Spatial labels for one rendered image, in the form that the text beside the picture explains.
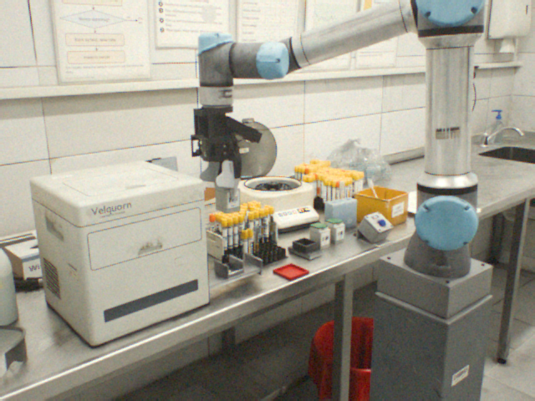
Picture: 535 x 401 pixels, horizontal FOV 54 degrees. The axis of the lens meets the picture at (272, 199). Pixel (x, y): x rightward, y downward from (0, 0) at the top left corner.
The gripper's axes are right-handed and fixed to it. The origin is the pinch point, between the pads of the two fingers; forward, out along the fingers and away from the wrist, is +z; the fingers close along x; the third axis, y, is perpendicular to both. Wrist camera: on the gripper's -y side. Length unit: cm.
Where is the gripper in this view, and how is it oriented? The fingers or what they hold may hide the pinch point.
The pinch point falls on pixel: (227, 191)
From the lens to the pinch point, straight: 123.5
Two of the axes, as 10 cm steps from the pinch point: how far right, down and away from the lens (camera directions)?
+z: 0.0, 9.6, 2.8
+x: 6.4, 2.2, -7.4
